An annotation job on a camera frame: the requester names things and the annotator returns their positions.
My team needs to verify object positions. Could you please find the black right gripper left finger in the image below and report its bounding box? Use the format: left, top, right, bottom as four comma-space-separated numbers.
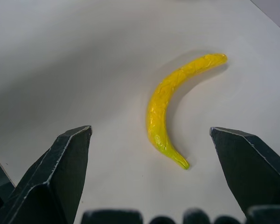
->
0, 125, 93, 224

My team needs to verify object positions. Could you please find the yellow banana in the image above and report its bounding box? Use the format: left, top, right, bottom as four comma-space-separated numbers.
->
145, 53, 228, 170

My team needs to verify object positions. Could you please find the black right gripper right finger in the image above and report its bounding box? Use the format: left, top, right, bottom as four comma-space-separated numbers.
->
209, 126, 280, 224

